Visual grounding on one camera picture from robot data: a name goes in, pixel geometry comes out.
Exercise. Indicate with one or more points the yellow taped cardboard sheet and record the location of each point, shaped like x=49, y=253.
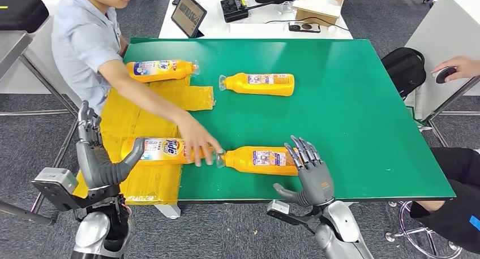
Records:
x=150, y=182

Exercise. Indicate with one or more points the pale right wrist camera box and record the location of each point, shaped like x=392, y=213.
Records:
x=279, y=210

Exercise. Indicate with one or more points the black round object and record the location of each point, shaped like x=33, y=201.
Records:
x=445, y=75

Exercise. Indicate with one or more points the clear plastic bag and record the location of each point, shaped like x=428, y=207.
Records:
x=285, y=7

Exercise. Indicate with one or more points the person's right forearm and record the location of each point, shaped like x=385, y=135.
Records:
x=150, y=100

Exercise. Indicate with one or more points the grey metal frame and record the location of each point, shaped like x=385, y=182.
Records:
x=437, y=109

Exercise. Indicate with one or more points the black backpack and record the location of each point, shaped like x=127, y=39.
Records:
x=404, y=70

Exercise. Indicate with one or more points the black hard case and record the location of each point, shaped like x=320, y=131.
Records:
x=20, y=13

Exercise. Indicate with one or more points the black tablet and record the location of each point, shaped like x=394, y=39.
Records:
x=188, y=14

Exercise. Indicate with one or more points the white table foot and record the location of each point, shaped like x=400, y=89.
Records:
x=168, y=211

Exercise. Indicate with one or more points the open cardboard box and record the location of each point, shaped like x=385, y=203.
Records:
x=320, y=10

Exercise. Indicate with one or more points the person's hand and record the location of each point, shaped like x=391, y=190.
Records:
x=468, y=68

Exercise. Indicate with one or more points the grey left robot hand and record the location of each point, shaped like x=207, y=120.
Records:
x=95, y=167

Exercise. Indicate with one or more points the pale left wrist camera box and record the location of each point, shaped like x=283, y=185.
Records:
x=54, y=182

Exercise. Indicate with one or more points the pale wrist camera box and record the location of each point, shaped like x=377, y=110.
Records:
x=54, y=182
x=279, y=210

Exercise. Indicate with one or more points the chrome stool base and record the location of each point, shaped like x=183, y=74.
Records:
x=408, y=238

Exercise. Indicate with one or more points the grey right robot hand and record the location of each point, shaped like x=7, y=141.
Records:
x=317, y=182

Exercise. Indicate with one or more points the person's left forearm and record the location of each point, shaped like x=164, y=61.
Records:
x=123, y=47

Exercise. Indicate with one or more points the orange detergent bottle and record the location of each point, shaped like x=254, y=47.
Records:
x=240, y=87
x=161, y=152
x=157, y=70
x=243, y=161

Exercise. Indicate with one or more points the person's right hand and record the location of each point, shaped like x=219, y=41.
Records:
x=197, y=141

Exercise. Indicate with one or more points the person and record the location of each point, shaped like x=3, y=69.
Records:
x=457, y=208
x=82, y=43

